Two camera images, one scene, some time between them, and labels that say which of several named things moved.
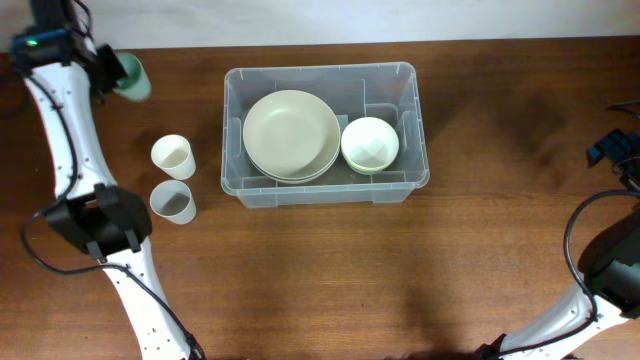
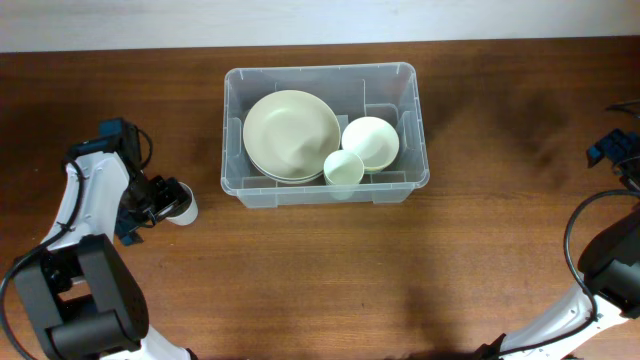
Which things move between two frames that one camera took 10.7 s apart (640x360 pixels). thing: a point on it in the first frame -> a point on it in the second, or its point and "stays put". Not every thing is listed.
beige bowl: (292, 134) stays put
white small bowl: (369, 143) stays put
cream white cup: (172, 154) -> (343, 171)
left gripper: (117, 70) -> (131, 221)
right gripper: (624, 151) stays put
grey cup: (174, 201) stays put
